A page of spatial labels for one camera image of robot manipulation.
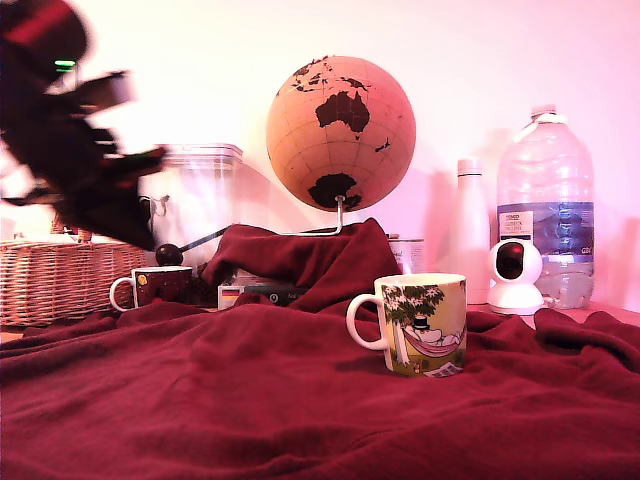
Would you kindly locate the black round-headed ladle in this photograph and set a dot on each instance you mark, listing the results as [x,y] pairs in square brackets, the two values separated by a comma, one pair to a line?
[169,255]

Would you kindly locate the clear plastic container with lid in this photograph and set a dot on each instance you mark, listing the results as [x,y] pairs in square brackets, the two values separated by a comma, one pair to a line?
[205,200]

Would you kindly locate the dark box with flag print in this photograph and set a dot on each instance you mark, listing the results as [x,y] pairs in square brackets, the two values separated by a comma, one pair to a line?
[230,296]

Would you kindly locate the white cardboard box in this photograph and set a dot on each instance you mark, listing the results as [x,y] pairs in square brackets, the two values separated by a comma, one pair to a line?
[252,278]

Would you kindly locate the dark red fleece cloth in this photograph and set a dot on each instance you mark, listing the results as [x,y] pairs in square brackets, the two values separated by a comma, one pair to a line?
[250,400]

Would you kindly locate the cork globe on metal stand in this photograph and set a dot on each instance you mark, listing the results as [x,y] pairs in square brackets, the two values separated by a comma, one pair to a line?
[342,150]

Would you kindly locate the metal tin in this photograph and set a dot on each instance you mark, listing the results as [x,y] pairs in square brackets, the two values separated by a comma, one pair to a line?
[409,255]

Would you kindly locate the cartoon print mug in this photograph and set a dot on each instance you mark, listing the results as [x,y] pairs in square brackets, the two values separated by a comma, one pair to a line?
[427,325]

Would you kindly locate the white slim bottle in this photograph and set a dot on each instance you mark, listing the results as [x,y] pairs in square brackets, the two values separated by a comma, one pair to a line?
[470,225]

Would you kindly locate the large clear water bottle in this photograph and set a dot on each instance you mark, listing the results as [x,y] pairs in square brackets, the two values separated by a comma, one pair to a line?
[547,175]

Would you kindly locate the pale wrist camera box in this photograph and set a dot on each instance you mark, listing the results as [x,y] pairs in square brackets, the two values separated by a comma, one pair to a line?
[112,90]

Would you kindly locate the small white round camera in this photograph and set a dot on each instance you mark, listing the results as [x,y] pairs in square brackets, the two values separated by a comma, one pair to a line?
[516,295]

